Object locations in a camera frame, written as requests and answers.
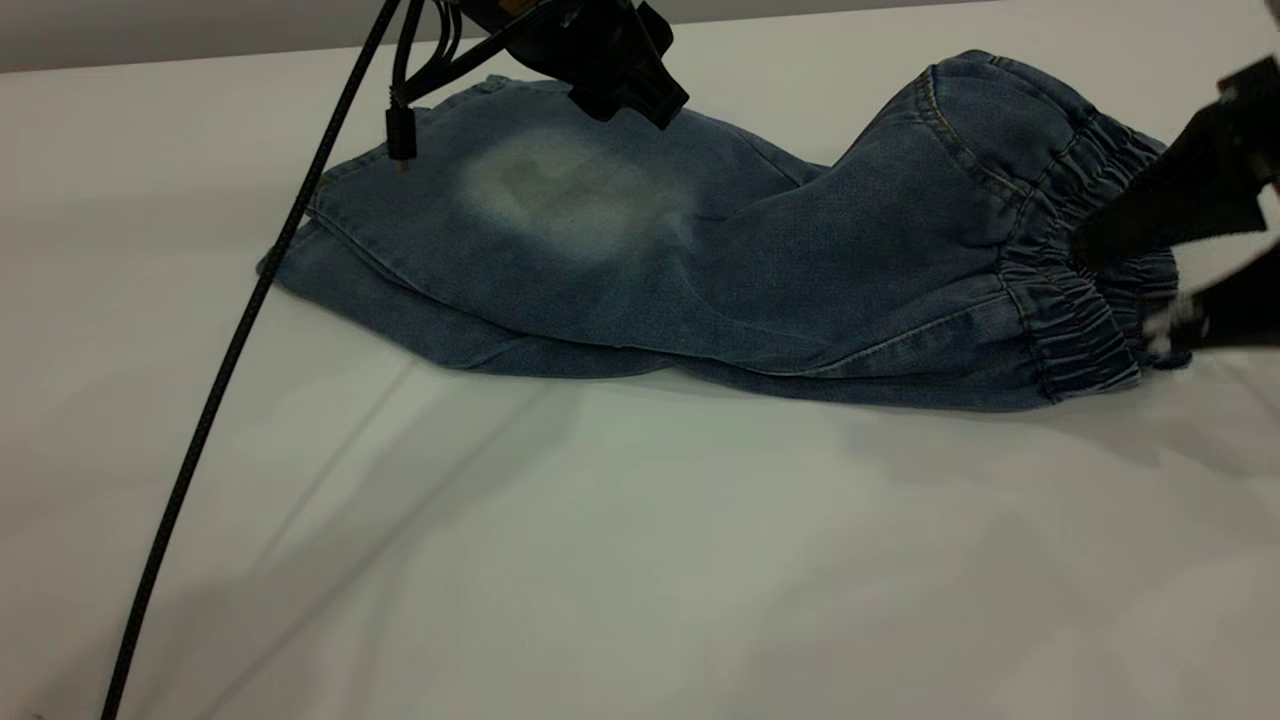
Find blue denim pants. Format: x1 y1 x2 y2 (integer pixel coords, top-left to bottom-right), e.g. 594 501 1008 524
257 50 1191 413

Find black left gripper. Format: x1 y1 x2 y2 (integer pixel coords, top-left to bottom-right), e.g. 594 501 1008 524
460 0 692 132

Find long black braided cable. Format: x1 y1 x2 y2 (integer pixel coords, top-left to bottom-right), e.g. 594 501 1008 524
98 0 403 720

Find black cable with plug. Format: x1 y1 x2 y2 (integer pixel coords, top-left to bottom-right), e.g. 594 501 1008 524
385 0 566 171

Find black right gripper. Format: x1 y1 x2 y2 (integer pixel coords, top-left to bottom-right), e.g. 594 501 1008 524
1069 54 1280 357

